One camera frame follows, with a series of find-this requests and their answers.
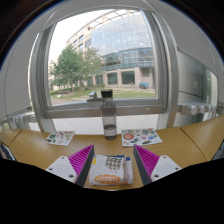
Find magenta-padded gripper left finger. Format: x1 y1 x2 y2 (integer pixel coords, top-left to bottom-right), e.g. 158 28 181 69
45 144 95 187

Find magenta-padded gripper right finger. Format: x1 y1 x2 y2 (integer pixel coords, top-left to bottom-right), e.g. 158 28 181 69
133 144 184 186

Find small white sticker sheet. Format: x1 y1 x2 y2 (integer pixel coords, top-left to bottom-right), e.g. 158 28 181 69
43 130 76 147

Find sticker sheet with red circle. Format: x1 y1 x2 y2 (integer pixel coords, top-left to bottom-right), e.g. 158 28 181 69
120 127 163 148

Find dark blue chair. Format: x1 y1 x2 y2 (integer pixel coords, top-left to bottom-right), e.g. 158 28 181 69
0 141 16 162

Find clear grey bottle, black cap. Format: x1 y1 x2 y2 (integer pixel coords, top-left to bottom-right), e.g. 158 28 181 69
100 89 118 141

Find green tree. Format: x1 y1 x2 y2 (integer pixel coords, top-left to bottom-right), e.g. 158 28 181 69
49 44 103 96

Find glass-fronted building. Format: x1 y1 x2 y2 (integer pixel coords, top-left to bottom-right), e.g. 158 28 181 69
49 9 157 91

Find white wall outlet rail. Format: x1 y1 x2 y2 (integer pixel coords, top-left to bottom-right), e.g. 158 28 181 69
8 111 36 128
178 103 218 116

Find grey window frame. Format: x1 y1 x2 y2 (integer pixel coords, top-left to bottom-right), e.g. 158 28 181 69
29 6 179 133

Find dark window handle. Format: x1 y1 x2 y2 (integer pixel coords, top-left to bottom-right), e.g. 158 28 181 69
86 90 103 103

